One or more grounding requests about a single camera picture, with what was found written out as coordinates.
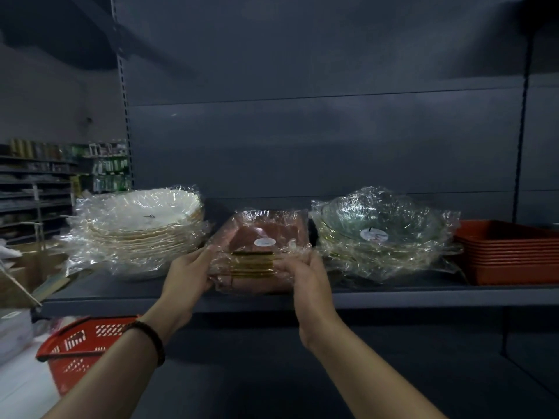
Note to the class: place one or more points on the metal mop pole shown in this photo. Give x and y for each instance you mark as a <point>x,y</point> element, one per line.
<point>22,285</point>

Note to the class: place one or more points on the person's left hand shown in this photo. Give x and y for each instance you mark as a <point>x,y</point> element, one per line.
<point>188,283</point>

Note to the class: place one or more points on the rack of green packets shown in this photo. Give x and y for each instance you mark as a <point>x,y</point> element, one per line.
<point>109,170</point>

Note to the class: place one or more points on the wall shelving with goods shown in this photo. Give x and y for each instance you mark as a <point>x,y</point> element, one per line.
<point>35,187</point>

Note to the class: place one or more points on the dark metal shelf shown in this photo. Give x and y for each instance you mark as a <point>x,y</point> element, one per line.
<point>305,148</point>

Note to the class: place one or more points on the stack of white plates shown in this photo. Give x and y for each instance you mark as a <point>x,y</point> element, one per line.
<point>144,209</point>

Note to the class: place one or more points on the rose pink rectangular tray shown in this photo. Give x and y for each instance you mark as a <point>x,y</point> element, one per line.
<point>253,267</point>

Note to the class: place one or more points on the person's right hand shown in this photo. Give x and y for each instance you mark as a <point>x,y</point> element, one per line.
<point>314,301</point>

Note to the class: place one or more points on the stack of red square trays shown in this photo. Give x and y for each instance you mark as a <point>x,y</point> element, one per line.
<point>506,266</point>

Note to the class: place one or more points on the red shopping basket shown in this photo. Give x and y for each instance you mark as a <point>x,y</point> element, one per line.
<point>74,344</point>

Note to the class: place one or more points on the person's right forearm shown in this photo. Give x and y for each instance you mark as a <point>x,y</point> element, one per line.
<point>371,379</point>

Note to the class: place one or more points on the person's left forearm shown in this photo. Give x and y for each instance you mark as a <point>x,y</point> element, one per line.
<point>109,379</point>

